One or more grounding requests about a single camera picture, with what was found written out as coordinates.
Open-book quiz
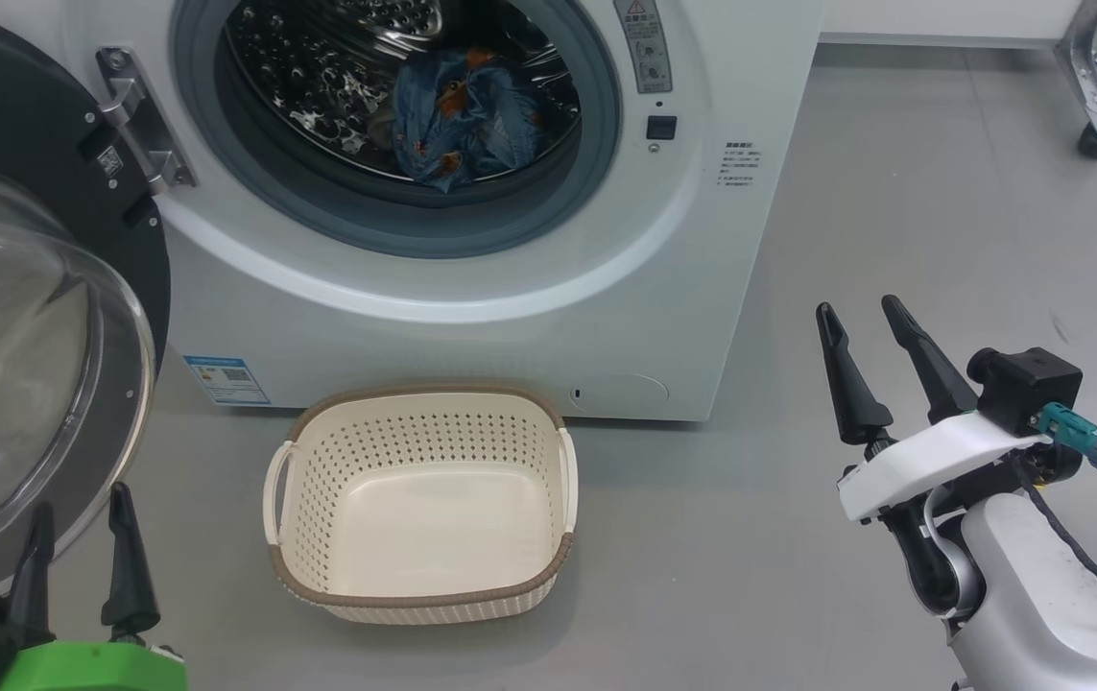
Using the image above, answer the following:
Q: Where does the cream perforated laundry basket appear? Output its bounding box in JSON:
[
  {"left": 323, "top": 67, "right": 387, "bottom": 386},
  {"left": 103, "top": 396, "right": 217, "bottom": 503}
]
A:
[{"left": 263, "top": 384, "right": 579, "bottom": 627}]

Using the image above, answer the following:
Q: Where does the perforated steel washer drum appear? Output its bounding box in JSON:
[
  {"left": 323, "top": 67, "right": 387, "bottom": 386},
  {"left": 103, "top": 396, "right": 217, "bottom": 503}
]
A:
[{"left": 222, "top": 0, "right": 583, "bottom": 188}]

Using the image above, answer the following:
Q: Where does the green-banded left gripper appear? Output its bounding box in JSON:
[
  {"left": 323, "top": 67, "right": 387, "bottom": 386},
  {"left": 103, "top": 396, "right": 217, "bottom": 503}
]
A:
[{"left": 0, "top": 482, "right": 189, "bottom": 691}]

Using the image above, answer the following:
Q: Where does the blue energy label sticker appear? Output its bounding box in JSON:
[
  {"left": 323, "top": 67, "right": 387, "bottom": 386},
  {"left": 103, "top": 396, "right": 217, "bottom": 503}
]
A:
[{"left": 183, "top": 356, "right": 273, "bottom": 407}]

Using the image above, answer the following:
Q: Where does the silver metal door hinge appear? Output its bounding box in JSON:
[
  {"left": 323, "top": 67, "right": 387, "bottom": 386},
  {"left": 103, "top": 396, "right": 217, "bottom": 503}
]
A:
[{"left": 95, "top": 46, "right": 199, "bottom": 198}]

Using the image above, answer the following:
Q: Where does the small printed text label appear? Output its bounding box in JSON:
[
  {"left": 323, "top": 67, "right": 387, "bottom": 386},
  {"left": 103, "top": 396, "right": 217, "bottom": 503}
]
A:
[{"left": 716, "top": 139, "right": 762, "bottom": 188}]

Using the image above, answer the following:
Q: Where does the black round glass washer door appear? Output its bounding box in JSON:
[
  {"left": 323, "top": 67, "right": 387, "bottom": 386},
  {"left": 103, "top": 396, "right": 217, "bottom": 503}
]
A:
[{"left": 0, "top": 0, "right": 172, "bottom": 606}]

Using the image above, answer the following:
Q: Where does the grey rubber door gasket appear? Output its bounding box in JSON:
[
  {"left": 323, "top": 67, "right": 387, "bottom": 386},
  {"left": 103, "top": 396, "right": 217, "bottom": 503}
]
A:
[{"left": 169, "top": 0, "right": 624, "bottom": 260}]

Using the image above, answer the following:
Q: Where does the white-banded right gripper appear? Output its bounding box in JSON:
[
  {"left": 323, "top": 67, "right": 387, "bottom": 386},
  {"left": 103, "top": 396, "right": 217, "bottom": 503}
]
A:
[{"left": 816, "top": 295, "right": 1054, "bottom": 615}]

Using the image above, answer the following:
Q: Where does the white furniture panel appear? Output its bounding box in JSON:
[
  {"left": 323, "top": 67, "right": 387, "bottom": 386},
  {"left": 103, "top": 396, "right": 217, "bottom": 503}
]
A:
[{"left": 817, "top": 0, "right": 1086, "bottom": 49}]

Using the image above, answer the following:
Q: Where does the round filter cover flap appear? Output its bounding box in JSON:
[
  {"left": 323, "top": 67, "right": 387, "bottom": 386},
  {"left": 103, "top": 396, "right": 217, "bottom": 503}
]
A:
[{"left": 567, "top": 372, "right": 671, "bottom": 416}]

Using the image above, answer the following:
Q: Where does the blue bear-print clothing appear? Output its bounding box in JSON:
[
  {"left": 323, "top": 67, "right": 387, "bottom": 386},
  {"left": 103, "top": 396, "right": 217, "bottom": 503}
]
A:
[{"left": 393, "top": 48, "right": 559, "bottom": 188}]

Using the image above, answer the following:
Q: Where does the white front-load washing machine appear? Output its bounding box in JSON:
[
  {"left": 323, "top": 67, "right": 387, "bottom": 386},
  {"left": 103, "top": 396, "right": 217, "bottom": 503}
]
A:
[{"left": 0, "top": 0, "right": 823, "bottom": 423}]

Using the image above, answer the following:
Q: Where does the white warning sticker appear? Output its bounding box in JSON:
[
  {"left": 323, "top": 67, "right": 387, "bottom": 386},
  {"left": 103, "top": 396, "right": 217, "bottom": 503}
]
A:
[{"left": 613, "top": 0, "right": 674, "bottom": 95}]

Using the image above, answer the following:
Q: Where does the metal leg with caster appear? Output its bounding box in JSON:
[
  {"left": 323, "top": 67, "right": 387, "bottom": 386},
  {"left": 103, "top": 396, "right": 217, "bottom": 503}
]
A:
[{"left": 1054, "top": 0, "right": 1097, "bottom": 160}]

